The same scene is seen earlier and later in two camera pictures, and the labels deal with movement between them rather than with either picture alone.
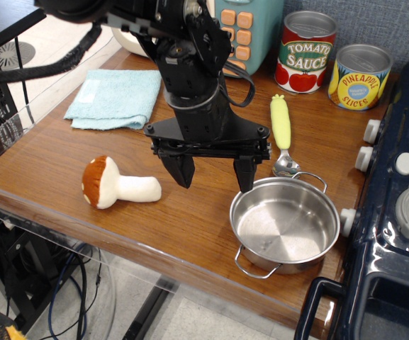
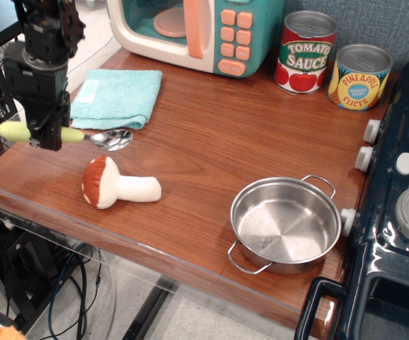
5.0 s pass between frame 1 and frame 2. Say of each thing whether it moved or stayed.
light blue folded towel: stayed
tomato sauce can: stayed
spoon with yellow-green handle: moved
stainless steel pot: stayed
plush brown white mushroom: stayed
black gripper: moved
